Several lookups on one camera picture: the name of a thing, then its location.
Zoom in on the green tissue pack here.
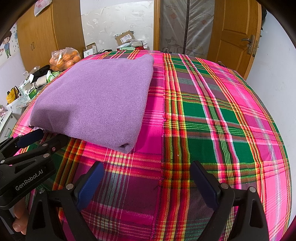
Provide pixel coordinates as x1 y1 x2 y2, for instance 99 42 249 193
46 71 60 82

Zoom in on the person's left hand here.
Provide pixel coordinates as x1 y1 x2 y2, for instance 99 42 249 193
12 199 30 235

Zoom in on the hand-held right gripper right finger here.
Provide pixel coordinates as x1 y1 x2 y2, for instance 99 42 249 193
190 160 270 241

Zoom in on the wooden door frame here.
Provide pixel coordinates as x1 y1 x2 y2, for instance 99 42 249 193
154 0 161 50

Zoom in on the grey plastic parcel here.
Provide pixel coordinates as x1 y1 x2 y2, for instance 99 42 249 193
131 39 148 48

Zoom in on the purple sweater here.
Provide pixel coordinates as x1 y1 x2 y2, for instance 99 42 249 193
28 55 155 154

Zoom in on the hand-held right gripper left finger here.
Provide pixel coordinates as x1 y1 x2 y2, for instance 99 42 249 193
25 161 105 241

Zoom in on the wooden wardrobe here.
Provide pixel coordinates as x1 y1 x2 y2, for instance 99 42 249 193
17 0 86 72

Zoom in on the wooden door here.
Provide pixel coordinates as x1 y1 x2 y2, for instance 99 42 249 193
207 0 263 78

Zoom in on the cartoon wall sticker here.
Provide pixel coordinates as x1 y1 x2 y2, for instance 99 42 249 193
0 30 19 61

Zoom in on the metal door handle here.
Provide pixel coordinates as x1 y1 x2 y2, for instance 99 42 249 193
241 34 256 55

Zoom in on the bag of oranges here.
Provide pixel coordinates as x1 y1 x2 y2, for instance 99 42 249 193
50 47 81 71

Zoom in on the white cloth roll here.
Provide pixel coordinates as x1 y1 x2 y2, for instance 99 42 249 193
35 75 49 87

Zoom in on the brown cardboard parcel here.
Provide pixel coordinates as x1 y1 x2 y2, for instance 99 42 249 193
114 31 136 45

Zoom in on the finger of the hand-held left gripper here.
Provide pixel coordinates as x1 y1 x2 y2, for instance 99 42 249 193
0 134 70 166
0 128 45 158

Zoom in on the clear plastic door curtain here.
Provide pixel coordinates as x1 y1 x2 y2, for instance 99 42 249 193
159 0 215 58

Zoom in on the white cardboard box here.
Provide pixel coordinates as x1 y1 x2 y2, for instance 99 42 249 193
83 43 97 58

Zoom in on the white plastic bag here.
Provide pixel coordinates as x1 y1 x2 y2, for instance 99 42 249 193
34 0 52 16

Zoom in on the black pouch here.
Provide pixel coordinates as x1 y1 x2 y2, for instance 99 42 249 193
32 65 50 80

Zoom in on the yellow paper bag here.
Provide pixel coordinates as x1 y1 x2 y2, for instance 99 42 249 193
6 87 20 105

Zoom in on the pink plaid sheet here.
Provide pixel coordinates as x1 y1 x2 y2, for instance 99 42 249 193
9 50 292 241

